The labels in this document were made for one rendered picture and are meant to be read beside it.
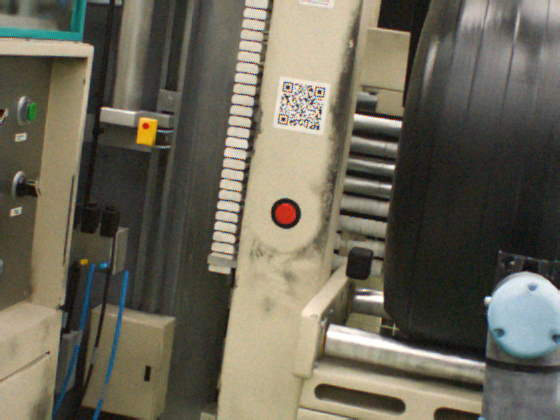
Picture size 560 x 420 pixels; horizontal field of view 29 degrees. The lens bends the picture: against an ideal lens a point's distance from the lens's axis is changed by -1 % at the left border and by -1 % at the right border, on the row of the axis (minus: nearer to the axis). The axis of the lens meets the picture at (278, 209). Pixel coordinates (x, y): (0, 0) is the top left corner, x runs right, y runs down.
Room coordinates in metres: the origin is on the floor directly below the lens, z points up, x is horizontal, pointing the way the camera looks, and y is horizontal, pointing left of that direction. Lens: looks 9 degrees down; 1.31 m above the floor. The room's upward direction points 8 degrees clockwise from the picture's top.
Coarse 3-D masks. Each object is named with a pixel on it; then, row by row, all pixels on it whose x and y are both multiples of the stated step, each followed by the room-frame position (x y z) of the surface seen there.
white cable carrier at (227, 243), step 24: (264, 0) 1.61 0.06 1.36; (264, 24) 1.61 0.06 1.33; (240, 48) 1.61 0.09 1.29; (264, 48) 1.63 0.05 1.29; (240, 96) 1.61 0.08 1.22; (240, 120) 1.61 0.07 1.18; (240, 144) 1.61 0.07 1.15; (240, 168) 1.61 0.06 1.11; (240, 192) 1.65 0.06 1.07; (216, 216) 1.61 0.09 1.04; (240, 216) 1.63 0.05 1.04; (216, 240) 1.61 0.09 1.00; (216, 264) 1.61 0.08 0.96
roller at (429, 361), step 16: (336, 336) 1.49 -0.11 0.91; (352, 336) 1.49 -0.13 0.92; (368, 336) 1.49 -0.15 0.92; (384, 336) 1.49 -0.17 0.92; (336, 352) 1.49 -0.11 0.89; (352, 352) 1.48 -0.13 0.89; (368, 352) 1.48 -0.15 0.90; (384, 352) 1.48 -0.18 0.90; (400, 352) 1.47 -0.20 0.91; (416, 352) 1.47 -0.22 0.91; (432, 352) 1.47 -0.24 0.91; (448, 352) 1.47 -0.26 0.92; (464, 352) 1.47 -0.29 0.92; (480, 352) 1.47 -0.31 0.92; (400, 368) 1.48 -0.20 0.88; (416, 368) 1.47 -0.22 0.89; (432, 368) 1.46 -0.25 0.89; (448, 368) 1.46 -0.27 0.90; (464, 368) 1.45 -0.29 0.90; (480, 368) 1.45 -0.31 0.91
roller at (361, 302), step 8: (360, 288) 1.78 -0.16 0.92; (352, 296) 1.78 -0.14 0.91; (360, 296) 1.77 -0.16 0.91; (368, 296) 1.77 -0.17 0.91; (376, 296) 1.77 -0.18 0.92; (352, 304) 1.79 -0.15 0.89; (360, 304) 1.76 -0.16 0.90; (368, 304) 1.76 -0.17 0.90; (376, 304) 1.76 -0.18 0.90; (360, 312) 1.77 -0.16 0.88; (368, 312) 1.77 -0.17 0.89; (376, 312) 1.76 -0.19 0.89; (384, 312) 1.76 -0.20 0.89
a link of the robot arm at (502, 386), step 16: (496, 368) 1.04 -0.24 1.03; (512, 368) 1.02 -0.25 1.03; (528, 368) 1.02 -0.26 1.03; (544, 368) 1.02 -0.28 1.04; (496, 384) 1.03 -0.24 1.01; (512, 384) 1.02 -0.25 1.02; (528, 384) 1.02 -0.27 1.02; (544, 384) 1.02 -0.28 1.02; (496, 400) 1.03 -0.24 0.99; (512, 400) 1.02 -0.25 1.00; (528, 400) 1.02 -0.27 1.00; (544, 400) 1.02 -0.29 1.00; (480, 416) 1.05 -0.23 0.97; (496, 416) 1.02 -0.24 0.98; (512, 416) 1.02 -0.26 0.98; (528, 416) 1.01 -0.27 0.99; (544, 416) 1.02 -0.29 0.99
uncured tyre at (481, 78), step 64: (448, 0) 1.47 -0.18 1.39; (512, 0) 1.44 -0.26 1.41; (448, 64) 1.38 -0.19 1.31; (512, 64) 1.37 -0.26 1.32; (448, 128) 1.35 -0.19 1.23; (512, 128) 1.34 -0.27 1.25; (448, 192) 1.34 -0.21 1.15; (512, 192) 1.33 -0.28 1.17; (384, 256) 1.48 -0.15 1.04; (448, 256) 1.36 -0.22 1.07; (448, 320) 1.42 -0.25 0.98
